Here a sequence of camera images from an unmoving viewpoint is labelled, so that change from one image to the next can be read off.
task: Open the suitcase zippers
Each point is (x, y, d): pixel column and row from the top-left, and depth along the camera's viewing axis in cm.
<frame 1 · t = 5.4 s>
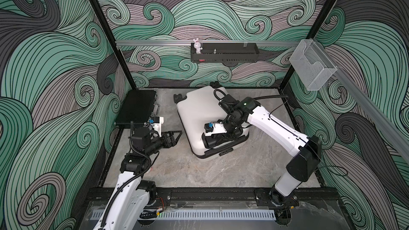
left hand: (177, 131, 74), fingers open
right hand: (215, 139, 73), fingers open
white hard-shell suitcase: (196, 107, 87), point 20 cm above the table
black flat case: (138, 107, 103), point 7 cm above the table

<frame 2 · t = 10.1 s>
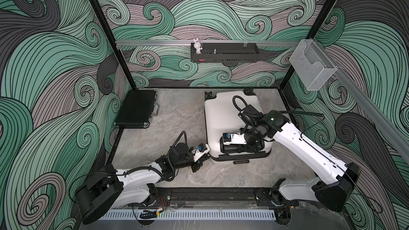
left hand: (209, 155, 78), fingers closed
right hand: (237, 144, 71), fingers closed
white hard-shell suitcase: (221, 116, 81), point 21 cm above the table
the other named things where they were.

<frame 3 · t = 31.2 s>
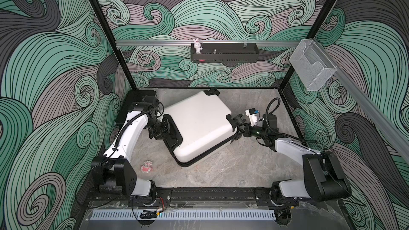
left hand: (169, 134, 77), fingers open
right hand: (236, 126, 87), fingers closed
white hard-shell suitcase: (199, 126, 76), point 22 cm above the table
pink cartoon figure toy: (146, 168, 81), point 3 cm above the table
the other named things where they were.

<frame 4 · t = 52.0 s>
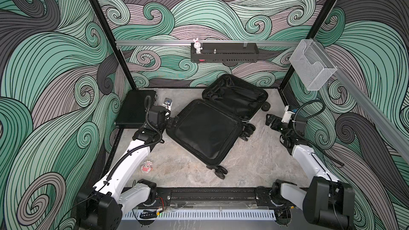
left hand: (166, 111, 80), fingers open
right hand: (273, 116, 85), fingers open
white hard-shell suitcase: (209, 130, 90), point 8 cm above the table
the other named things where they were.

